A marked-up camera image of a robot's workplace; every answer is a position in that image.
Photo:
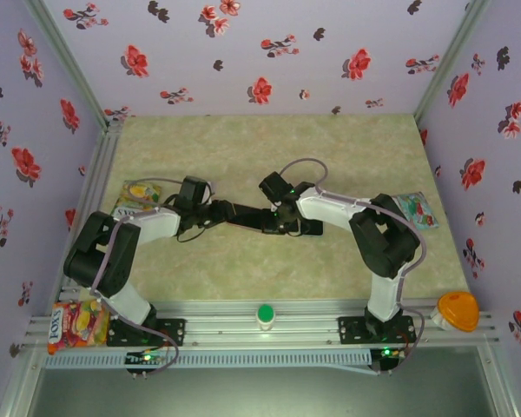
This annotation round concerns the black smartphone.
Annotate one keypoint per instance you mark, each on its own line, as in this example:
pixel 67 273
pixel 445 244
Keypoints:
pixel 252 216

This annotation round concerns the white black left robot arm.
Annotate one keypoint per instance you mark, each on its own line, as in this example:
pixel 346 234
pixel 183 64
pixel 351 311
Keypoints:
pixel 156 223

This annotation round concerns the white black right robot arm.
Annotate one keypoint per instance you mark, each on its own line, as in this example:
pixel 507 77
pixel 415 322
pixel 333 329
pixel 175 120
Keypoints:
pixel 330 208

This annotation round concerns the green candy bag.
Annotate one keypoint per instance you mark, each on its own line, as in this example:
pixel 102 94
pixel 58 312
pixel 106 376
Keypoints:
pixel 136 197

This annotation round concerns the green push button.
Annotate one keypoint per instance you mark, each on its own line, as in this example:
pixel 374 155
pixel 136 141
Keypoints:
pixel 265 313

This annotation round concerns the teal candy bag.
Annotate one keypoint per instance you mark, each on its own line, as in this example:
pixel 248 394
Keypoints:
pixel 417 210

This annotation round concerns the black controller board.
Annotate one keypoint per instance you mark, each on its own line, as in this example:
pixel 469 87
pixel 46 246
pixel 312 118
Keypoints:
pixel 145 358
pixel 388 354

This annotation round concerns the grey metal panel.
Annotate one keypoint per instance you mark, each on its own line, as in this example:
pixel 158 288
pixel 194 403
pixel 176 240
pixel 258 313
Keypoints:
pixel 260 395

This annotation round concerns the orange Fox's candy bag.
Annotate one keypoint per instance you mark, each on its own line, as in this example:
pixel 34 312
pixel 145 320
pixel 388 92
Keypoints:
pixel 74 326

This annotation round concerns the white cup with orange lid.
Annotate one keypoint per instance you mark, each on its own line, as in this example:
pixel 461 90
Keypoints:
pixel 458 310

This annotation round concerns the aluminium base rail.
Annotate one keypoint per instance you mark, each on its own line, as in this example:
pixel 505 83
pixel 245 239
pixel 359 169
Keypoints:
pixel 226 323

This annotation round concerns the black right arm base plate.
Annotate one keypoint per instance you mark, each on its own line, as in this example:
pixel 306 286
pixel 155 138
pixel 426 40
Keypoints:
pixel 351 330

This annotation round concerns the aluminium side rail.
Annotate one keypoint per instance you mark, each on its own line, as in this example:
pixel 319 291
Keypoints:
pixel 102 165

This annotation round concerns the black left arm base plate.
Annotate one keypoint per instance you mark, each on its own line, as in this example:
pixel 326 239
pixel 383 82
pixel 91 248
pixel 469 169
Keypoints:
pixel 176 332

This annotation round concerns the aluminium frame post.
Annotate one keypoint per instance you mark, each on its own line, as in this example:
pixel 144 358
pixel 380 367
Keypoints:
pixel 497 382
pixel 67 56
pixel 451 56
pixel 21 382

